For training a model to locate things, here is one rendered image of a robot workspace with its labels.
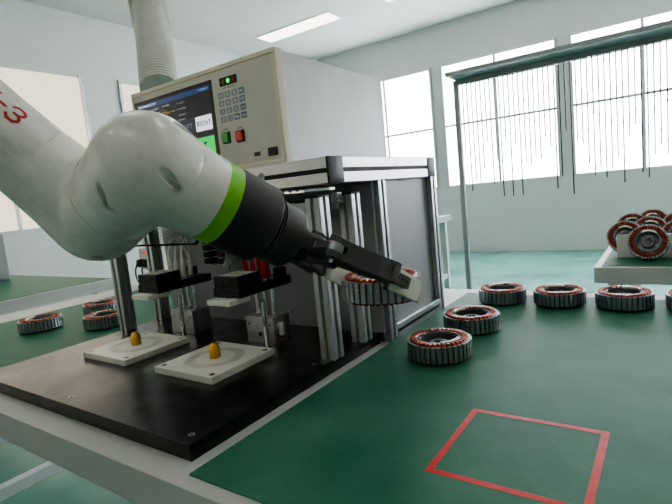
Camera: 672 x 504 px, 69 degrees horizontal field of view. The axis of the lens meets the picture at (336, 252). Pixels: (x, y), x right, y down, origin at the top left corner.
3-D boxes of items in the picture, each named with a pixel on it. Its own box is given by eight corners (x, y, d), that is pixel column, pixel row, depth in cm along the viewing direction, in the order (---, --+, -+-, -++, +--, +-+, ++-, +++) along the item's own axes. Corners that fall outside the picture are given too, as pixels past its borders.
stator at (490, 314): (511, 326, 99) (510, 308, 98) (477, 340, 92) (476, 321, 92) (467, 318, 108) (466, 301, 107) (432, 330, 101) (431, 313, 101)
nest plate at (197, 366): (212, 385, 77) (211, 377, 77) (155, 372, 86) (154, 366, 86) (274, 354, 89) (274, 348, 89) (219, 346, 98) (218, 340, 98)
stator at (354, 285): (381, 312, 61) (379, 282, 61) (326, 301, 70) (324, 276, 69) (438, 295, 68) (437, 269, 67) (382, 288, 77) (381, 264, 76)
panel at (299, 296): (383, 333, 96) (370, 181, 92) (173, 313, 134) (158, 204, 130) (386, 331, 97) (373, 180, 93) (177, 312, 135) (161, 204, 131)
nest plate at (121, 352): (125, 366, 91) (124, 360, 91) (83, 357, 100) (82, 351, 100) (189, 342, 103) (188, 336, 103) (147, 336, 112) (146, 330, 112)
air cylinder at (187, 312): (194, 334, 109) (191, 310, 108) (173, 331, 113) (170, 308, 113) (212, 328, 113) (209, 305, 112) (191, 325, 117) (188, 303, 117)
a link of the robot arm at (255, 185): (259, 155, 51) (220, 164, 58) (218, 259, 48) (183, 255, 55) (303, 181, 54) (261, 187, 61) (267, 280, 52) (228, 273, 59)
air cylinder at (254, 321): (275, 345, 95) (272, 317, 95) (248, 341, 99) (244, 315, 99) (291, 337, 99) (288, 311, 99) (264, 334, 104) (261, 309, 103)
